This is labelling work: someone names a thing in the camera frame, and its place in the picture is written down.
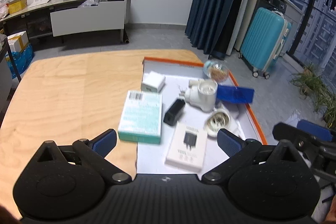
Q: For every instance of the white charger packaging box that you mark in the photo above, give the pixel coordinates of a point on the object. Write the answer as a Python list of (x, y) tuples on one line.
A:
[(188, 148)]

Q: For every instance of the round black side table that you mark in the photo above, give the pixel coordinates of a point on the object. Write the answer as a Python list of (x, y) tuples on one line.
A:
[(8, 85)]

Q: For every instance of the white tv console cabinet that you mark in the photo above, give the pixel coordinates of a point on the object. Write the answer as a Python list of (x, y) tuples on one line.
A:
[(65, 17)]

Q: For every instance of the white yellow-taped carton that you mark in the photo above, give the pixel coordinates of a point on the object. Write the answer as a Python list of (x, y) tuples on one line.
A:
[(18, 42)]

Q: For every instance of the white plastic bag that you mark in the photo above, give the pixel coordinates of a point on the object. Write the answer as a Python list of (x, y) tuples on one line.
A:
[(4, 10)]

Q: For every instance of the white plug-in device green button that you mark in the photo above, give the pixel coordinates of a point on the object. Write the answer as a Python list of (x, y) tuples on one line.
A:
[(201, 93)]

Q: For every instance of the floor potted grass plant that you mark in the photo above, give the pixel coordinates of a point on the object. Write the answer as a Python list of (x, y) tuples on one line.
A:
[(310, 84)]

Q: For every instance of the orange-edged white tray box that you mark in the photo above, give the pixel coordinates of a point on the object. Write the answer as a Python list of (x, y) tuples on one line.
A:
[(151, 157)]

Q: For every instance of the teal white carton box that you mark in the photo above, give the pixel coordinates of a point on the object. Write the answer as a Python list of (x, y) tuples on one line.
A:
[(141, 118)]

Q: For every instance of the person's right hand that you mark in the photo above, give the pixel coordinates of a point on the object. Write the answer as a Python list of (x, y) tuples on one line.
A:
[(331, 215)]

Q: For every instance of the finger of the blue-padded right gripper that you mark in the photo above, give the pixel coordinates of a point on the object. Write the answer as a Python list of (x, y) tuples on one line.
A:
[(241, 154)]

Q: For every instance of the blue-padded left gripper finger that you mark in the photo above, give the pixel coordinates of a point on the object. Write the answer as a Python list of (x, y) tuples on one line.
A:
[(92, 154)]

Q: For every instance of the jar with light-blue lid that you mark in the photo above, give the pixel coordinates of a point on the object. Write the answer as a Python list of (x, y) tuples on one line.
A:
[(216, 71)]

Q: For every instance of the dark blue curtain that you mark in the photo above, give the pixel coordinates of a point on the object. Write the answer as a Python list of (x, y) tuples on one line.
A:
[(210, 25)]

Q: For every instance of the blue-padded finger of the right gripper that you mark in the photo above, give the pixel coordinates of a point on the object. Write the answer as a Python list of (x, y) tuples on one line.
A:
[(314, 129)]

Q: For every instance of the teal hard-shell suitcase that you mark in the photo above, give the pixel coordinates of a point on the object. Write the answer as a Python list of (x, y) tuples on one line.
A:
[(264, 40)]

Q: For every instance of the white usb charger cube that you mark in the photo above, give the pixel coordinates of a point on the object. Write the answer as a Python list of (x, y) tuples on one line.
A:
[(152, 82)]

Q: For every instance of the yellow cardboard box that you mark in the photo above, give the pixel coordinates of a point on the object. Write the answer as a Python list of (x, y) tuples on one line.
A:
[(16, 6)]

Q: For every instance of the black charger adapter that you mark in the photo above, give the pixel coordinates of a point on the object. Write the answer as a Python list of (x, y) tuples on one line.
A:
[(174, 112)]

